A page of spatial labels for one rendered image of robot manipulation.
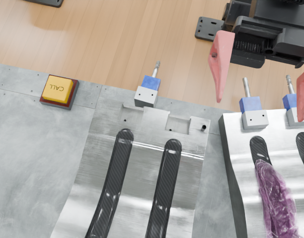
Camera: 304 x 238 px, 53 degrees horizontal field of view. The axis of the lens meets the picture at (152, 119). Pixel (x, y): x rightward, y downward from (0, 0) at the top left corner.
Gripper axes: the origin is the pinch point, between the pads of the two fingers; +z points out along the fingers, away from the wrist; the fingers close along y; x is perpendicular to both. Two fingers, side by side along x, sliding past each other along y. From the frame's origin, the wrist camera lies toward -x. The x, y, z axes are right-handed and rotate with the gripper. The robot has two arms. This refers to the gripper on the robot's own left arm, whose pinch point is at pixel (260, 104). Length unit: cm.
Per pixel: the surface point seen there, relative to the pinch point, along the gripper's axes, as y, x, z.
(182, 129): -7.4, 33.8, -5.2
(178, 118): -9.0, 33.1, -7.1
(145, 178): -12.8, 31.5, 8.2
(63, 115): -38, 40, -3
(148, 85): -18.2, 36.1, -14.9
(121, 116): -21.9, 33.8, -4.5
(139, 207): -12.5, 31.0, 14.2
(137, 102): -19.7, 36.5, -10.0
